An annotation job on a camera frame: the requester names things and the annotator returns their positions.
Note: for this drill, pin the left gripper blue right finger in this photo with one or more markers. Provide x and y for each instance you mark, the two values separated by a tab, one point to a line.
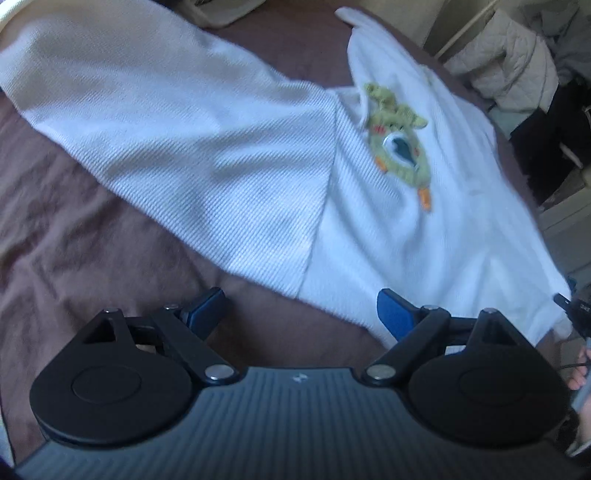
418	331

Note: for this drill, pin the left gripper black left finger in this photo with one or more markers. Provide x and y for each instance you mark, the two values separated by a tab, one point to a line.
184	329

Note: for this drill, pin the white waffle pajama top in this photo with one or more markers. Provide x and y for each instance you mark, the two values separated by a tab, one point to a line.
326	195

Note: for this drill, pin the white clothes rack pole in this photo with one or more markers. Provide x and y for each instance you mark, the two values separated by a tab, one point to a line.
490	6

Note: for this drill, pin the person right hand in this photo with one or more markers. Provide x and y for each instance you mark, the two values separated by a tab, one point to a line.
578	374

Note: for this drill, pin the hanging black garment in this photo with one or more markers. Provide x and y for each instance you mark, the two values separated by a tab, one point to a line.
550	144

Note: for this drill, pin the hanging white quilted jacket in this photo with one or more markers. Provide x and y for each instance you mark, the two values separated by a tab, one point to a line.
508	64

